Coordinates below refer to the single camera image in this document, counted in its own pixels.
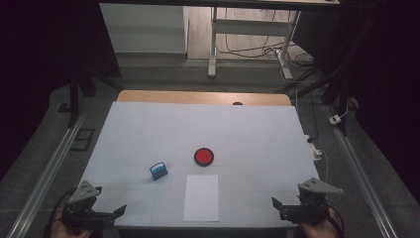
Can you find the person's right hand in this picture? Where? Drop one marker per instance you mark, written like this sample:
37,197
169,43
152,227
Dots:
318,231

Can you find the white power adapter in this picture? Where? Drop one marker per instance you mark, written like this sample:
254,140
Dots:
335,119

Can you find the blue stamp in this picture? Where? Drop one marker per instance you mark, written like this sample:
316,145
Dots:
158,171

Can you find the person's left hand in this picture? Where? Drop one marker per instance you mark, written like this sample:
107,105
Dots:
66,232

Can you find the aluminium rail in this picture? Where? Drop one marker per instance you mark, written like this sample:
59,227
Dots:
360,175
46,175

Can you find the red ink pad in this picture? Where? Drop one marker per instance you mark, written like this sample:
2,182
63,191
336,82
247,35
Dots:
204,157

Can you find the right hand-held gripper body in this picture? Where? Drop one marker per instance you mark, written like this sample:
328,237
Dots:
310,205

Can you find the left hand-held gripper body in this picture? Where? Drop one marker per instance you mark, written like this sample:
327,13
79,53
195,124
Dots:
82,205

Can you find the black metal stand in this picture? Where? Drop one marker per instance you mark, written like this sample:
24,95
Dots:
74,99
333,86

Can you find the white paper sheet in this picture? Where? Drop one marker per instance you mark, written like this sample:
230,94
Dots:
201,198

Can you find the white cabinet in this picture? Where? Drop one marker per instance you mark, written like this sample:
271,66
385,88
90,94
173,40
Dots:
145,29

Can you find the white desk frame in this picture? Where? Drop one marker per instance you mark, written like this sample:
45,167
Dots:
251,27

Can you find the black rectangular frame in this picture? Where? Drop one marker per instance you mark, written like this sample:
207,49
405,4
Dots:
82,140

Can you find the white power strip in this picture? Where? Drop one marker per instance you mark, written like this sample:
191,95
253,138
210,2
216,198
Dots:
315,150

